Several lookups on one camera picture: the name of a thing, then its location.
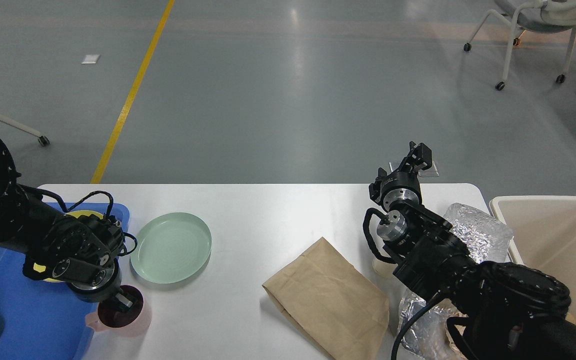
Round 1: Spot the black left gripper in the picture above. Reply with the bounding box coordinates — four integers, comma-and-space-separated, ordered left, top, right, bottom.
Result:
68, 260, 138, 313

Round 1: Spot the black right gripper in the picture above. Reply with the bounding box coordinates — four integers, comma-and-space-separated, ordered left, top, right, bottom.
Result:
369, 141, 434, 211

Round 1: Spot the grey office chair right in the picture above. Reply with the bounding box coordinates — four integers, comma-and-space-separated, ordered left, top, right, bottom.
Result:
462, 0, 576, 91

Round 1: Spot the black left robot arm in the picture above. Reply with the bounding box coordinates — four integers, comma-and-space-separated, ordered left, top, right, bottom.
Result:
0, 139, 138, 313

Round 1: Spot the brown paper bag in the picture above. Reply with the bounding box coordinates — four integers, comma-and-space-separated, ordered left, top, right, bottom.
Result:
262, 237, 390, 360

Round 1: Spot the small beige cup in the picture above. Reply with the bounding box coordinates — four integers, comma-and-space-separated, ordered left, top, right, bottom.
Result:
372, 259, 397, 279

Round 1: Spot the pink mug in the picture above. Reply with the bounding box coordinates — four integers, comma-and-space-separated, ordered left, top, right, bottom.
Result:
84, 285, 153, 337

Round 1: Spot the blue plastic tray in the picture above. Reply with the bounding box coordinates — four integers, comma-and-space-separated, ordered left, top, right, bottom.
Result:
0, 206, 128, 360

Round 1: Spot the yellow plate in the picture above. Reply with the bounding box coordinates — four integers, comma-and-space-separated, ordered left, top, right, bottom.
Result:
32, 209, 103, 283

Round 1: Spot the crumpled silver foil bag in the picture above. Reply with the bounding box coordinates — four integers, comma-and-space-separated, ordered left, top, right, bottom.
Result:
400, 203, 514, 360

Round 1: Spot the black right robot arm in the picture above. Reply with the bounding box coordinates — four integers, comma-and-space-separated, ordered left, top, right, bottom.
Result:
362, 141, 576, 360

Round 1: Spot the beige plastic bin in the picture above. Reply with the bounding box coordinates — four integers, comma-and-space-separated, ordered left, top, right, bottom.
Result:
489, 195, 576, 324

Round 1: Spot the light green plate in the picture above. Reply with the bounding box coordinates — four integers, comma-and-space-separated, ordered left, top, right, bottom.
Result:
130, 212, 213, 285

